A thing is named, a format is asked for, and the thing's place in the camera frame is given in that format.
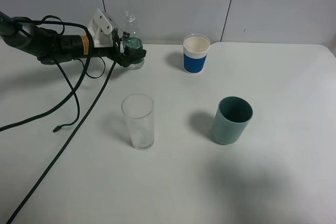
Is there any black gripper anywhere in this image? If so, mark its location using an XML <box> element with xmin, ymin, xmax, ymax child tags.
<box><xmin>90</xmin><ymin>30</ymin><xmax>146</xmax><ymax>67</ymax></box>

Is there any clear plastic water bottle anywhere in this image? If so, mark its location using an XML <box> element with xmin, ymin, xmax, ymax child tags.
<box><xmin>121</xmin><ymin>11</ymin><xmax>145</xmax><ymax>70</ymax></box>

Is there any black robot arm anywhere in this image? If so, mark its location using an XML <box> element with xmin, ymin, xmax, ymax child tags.
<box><xmin>1</xmin><ymin>13</ymin><xmax>146</xmax><ymax>67</ymax></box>

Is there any blue and white cup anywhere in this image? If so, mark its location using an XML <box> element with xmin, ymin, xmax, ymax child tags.
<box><xmin>183</xmin><ymin>34</ymin><xmax>211</xmax><ymax>74</ymax></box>

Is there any teal green cup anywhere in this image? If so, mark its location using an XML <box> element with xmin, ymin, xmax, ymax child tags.
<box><xmin>211</xmin><ymin>97</ymin><xmax>253</xmax><ymax>145</ymax></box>

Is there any tall clear drinking glass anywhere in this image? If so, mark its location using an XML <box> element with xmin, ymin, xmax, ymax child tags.
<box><xmin>121</xmin><ymin>93</ymin><xmax>154</xmax><ymax>150</ymax></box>

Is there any thick black cable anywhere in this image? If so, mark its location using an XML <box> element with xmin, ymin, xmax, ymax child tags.
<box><xmin>5</xmin><ymin>58</ymin><xmax>118</xmax><ymax>224</ymax></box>

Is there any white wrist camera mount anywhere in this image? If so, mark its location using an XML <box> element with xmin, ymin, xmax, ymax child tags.
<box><xmin>88</xmin><ymin>8</ymin><xmax>118</xmax><ymax>48</ymax></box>

